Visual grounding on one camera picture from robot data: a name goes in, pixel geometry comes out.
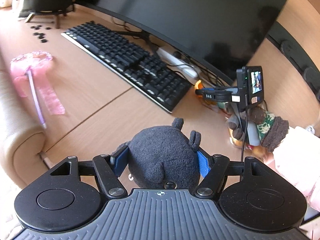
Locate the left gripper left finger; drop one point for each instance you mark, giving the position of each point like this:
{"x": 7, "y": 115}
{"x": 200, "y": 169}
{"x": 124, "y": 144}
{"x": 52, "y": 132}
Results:
{"x": 108, "y": 168}

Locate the black curved monitor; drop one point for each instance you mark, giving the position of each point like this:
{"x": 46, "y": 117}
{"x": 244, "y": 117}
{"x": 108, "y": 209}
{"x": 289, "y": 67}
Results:
{"x": 222, "y": 35}

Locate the orange plastic cup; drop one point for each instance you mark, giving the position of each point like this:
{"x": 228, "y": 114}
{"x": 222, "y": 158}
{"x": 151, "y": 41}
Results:
{"x": 198, "y": 85}

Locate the white power strip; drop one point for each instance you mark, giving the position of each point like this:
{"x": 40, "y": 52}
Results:
{"x": 180, "y": 64}

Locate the black plant pot stand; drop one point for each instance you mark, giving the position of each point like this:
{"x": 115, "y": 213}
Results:
{"x": 50, "y": 0}

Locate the black plush toy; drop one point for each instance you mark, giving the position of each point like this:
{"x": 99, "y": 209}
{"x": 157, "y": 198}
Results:
{"x": 161, "y": 155}

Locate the right gloved hand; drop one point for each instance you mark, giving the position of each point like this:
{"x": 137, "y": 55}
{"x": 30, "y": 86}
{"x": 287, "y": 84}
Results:
{"x": 258, "y": 127}

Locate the black mechanical keyboard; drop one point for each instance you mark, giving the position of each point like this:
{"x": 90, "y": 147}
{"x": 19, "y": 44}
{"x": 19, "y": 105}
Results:
{"x": 147, "y": 73}

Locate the pink ribbon wand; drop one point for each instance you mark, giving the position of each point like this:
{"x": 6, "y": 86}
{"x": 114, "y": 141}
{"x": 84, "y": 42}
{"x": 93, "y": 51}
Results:
{"x": 33, "y": 67}

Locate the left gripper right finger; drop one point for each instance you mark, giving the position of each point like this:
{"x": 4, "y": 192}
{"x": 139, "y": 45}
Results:
{"x": 213, "y": 170}

